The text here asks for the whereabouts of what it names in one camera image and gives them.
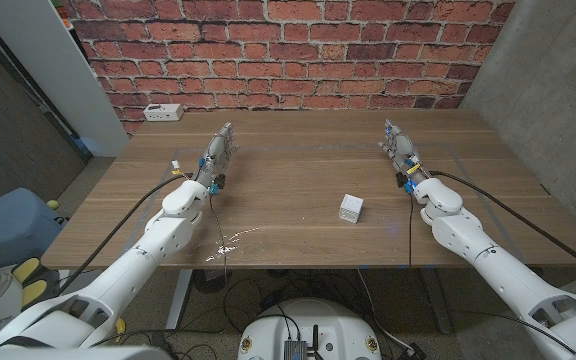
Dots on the red brick print backdrop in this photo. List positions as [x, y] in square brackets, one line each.
[288, 50]

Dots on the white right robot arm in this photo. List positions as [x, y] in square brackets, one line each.
[498, 270]

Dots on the white cube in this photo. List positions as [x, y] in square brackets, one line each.
[351, 209]

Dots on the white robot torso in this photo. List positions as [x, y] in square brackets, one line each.
[318, 320]

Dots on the clear cellophane sheet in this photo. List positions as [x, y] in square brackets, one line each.
[225, 248]

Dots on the blue-grey bin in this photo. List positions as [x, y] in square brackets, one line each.
[8, 225]

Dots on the white power strip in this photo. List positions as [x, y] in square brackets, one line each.
[163, 112]

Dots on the black power adapter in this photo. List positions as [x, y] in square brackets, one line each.
[412, 351]

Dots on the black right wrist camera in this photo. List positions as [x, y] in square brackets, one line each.
[402, 180]

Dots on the black antenna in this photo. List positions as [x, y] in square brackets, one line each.
[315, 342]

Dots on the yellow banana toy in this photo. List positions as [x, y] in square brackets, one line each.
[120, 327]

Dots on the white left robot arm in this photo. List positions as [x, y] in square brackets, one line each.
[118, 270]

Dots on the small grey electronics box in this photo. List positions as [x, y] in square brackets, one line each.
[295, 350]

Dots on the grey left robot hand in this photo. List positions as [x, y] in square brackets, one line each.
[215, 155]

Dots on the grey table leg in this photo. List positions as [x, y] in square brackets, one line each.
[438, 305]

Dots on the white table leg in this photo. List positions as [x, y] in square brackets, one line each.
[178, 300]

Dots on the white wall panel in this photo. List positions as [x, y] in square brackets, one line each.
[43, 60]

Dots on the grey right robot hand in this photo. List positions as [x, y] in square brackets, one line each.
[402, 150]

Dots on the small yellow-green ball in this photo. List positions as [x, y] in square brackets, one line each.
[53, 205]

